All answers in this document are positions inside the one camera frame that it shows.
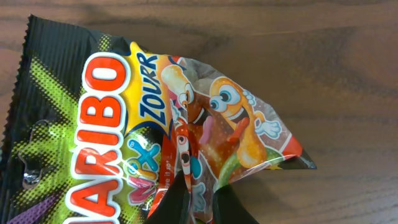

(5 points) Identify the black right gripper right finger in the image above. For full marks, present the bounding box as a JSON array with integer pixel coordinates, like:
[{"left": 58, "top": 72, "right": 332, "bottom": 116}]
[{"left": 212, "top": 185, "right": 259, "bottom": 224}]

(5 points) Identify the Haribo gummy candy bag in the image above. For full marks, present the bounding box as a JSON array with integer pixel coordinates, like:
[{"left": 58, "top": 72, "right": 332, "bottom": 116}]
[{"left": 1, "top": 16, "right": 315, "bottom": 223}]

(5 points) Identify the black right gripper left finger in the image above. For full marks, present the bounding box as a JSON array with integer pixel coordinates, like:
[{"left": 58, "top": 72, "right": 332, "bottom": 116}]
[{"left": 146, "top": 170, "right": 190, "bottom": 224}]

